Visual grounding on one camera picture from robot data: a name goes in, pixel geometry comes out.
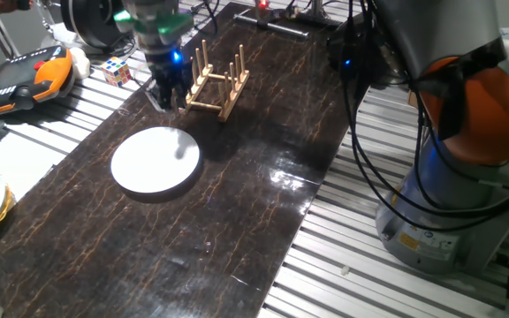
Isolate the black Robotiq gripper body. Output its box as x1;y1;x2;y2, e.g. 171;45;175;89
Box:
142;42;194;97

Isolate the white round dish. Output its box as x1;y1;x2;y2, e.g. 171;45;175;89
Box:
110;125;203;201

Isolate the wooden dish rack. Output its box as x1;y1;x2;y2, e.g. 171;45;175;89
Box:
179;39;251;124

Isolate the Rubik's cube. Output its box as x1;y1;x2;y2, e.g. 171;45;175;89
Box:
100;56;133;87

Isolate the black filament spool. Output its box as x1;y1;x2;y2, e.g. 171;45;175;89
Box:
59;0;134;49

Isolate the white soft toy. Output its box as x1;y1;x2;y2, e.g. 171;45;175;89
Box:
68;46;92;80

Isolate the black metal clamp bar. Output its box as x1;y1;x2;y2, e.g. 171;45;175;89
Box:
232;7;342;39

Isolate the dark brown marble mat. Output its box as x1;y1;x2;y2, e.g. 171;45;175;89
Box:
0;2;370;318

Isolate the orange black teach pendant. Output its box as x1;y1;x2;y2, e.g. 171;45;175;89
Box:
0;45;75;118

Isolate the white paper sheet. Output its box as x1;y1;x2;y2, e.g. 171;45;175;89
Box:
0;130;68;200

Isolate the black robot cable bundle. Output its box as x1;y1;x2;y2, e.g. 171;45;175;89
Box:
342;0;509;233

